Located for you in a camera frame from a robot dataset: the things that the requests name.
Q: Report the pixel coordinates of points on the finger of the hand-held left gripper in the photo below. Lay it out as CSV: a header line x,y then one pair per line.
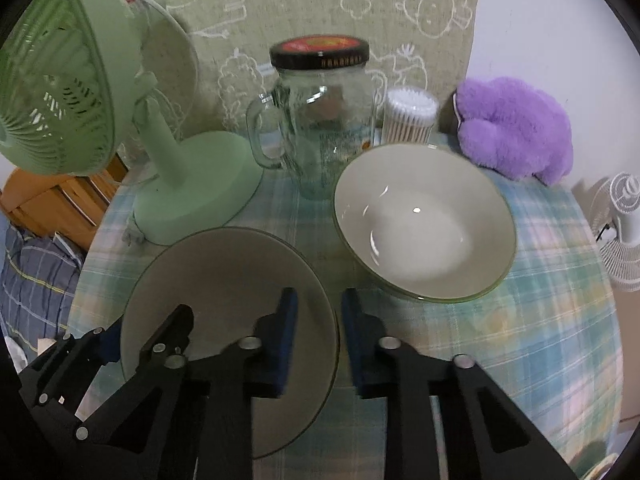
x,y
107,346
172,327

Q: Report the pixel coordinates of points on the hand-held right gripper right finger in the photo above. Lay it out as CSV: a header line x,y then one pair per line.
x,y
352,340

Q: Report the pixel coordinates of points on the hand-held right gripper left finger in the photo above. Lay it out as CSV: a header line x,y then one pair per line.
x,y
286,340

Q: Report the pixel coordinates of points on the medium grey floral bowl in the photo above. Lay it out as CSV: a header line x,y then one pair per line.
x,y
225,285

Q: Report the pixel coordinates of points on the large grey floral bowl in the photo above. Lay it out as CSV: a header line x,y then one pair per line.
x,y
425,220

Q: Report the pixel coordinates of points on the blue plaid cloth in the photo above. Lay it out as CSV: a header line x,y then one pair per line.
x,y
35,280

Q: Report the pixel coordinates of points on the wooden chair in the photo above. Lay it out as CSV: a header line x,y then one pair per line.
x,y
45,195

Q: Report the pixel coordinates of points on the plaid tablecloth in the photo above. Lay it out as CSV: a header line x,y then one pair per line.
x,y
540,320

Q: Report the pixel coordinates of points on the glass jar with black lid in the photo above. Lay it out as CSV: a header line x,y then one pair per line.
x,y
320,125

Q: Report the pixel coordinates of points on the cotton swab container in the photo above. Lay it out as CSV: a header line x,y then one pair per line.
x,y
407,120

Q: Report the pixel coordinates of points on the purple plush toy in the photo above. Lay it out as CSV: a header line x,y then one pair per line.
x,y
515,125

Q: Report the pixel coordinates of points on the green desk fan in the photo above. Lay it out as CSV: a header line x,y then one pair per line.
x,y
60,75

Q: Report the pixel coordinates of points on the white desk fan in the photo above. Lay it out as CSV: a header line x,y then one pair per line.
x,y
622,240

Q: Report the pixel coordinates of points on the green printed cloth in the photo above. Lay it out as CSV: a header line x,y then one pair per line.
x,y
300,5

